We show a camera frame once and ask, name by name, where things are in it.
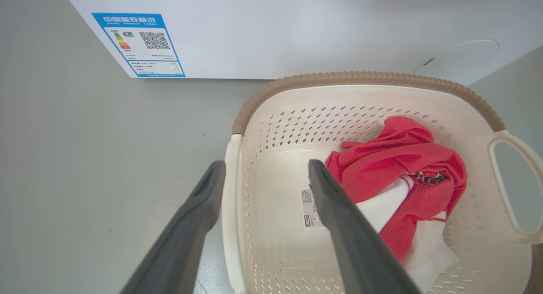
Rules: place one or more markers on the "white washing machine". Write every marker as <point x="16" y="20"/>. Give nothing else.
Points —
<point x="297" y="26"/>

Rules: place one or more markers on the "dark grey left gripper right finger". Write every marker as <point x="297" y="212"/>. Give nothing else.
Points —
<point x="352" y="243"/>

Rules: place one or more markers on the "white garment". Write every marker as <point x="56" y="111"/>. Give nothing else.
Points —
<point x="428" y="251"/>

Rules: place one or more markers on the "cream perforated laundry basket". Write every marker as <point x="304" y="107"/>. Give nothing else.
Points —
<point x="280" y="166"/>

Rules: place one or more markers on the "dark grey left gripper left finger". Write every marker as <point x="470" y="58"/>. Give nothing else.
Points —
<point x="182" y="239"/>

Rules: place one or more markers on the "white barcode label sticker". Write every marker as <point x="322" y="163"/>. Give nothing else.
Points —
<point x="309" y="209"/>

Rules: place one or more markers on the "red garment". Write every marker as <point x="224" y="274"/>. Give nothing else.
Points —
<point x="382" y="166"/>

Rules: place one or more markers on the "blue energy label sticker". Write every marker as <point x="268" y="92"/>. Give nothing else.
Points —
<point x="138" y="43"/>

